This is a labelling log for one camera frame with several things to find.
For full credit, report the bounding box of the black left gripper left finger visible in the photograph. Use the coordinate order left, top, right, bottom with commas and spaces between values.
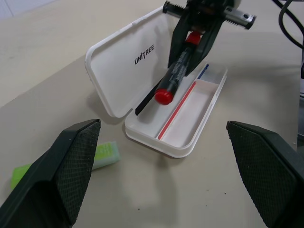
0, 118, 102, 228

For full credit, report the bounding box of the white Unitree pencil case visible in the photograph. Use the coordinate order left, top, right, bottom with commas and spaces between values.
85, 5, 228, 159

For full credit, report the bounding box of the black cable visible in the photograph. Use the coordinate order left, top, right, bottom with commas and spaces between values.
272, 0, 304, 51

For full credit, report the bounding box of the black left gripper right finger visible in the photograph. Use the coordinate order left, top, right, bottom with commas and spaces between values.
226, 120, 304, 228

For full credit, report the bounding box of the black marker with red cap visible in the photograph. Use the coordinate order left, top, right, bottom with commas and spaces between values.
154, 30, 203, 105

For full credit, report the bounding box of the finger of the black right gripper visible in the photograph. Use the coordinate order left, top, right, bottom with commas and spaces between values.
185, 19, 224, 77
167, 13, 191, 69

